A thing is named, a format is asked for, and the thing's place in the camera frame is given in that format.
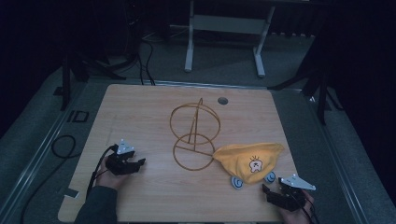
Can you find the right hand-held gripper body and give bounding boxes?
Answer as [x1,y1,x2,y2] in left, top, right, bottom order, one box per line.
[266,174,317,213]

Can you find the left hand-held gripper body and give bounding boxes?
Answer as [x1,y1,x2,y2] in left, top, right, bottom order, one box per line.
[105,138,141,176]

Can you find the yellow cartoon hat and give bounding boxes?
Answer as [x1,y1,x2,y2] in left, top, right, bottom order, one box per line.
[212,142,286,190]

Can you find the gold wire hat stand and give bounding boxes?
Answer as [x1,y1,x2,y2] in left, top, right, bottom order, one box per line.
[169,97,222,172]

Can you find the person's left hand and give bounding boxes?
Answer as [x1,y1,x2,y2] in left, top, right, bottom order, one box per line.
[94,155,131,191]

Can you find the person's right hand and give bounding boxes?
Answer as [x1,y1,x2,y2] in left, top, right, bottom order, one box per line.
[277,189,316,224]

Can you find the black metal stand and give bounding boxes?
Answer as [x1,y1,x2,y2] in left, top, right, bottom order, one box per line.
[52,46,139,112]
[266,18,345,127]

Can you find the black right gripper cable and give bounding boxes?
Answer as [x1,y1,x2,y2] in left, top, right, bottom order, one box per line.
[288,186,321,224]

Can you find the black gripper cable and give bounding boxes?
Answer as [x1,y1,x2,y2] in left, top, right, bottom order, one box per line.
[86,145,120,198]
[288,186,321,224]

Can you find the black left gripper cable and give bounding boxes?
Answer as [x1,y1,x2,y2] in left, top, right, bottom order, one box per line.
[86,145,120,198]

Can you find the black floor cable loop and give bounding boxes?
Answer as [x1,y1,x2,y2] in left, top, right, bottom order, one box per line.
[19,134,78,224]

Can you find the black hanging cables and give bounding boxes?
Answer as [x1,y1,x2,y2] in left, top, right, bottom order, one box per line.
[136,34,157,87]

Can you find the white desk frame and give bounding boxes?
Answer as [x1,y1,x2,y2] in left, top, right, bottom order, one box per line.
[184,0,276,78]

